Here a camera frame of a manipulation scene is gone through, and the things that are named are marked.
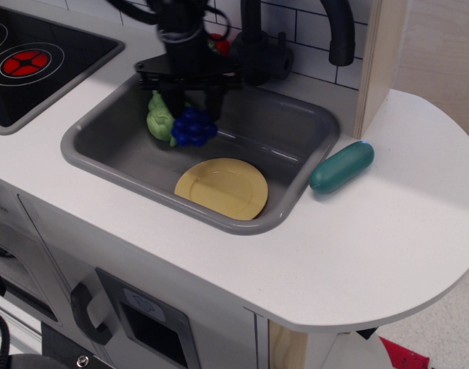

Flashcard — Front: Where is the black oven door handle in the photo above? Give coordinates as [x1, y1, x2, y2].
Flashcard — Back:
[70, 283, 112, 346]

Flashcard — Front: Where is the light wooden side panel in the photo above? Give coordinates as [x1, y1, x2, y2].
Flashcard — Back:
[353, 0, 410, 138]

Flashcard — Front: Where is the black cable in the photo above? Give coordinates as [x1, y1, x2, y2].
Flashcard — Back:
[0, 309, 12, 369]

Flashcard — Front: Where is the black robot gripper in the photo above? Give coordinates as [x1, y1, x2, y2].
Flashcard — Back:
[135, 1, 242, 121]

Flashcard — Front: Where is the red object on floor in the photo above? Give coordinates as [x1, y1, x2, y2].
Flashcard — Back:
[380, 337, 430, 369]

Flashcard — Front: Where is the green toy lettuce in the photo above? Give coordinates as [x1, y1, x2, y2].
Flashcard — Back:
[146, 90, 177, 147]

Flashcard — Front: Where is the black toy faucet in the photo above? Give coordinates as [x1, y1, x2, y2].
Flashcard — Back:
[230, 1, 355, 86]

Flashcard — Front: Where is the blue toy blueberries cluster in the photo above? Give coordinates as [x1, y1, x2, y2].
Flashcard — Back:
[171, 107, 218, 147]

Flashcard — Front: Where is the red toy pepper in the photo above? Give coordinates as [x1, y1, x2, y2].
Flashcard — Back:
[207, 33, 231, 58]

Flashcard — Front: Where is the grey plastic sink basin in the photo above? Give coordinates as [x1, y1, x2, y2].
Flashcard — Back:
[61, 76, 340, 235]

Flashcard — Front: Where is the white toy oven door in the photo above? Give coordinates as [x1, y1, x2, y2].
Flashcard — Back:
[20, 195, 269, 368]

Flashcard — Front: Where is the teal toy cucumber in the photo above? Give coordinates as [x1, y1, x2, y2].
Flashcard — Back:
[309, 141, 374, 194]

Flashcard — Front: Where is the yellow toy plate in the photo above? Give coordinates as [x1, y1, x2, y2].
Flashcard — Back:
[175, 158, 268, 221]

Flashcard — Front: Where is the black toy stovetop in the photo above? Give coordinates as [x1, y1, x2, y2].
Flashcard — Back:
[0, 6, 125, 135]

